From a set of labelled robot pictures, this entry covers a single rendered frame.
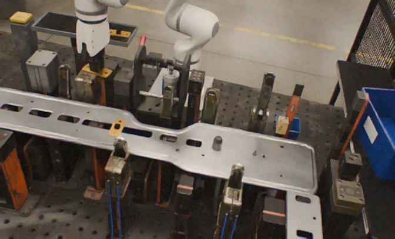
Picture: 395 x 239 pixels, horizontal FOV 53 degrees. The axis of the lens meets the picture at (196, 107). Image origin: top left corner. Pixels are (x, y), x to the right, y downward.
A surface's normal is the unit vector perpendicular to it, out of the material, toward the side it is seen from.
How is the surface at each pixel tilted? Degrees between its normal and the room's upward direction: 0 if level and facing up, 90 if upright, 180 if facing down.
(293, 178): 0
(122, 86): 90
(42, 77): 90
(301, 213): 0
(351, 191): 0
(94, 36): 89
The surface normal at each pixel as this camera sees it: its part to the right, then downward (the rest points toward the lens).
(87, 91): -0.18, 0.62
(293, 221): 0.10, -0.76
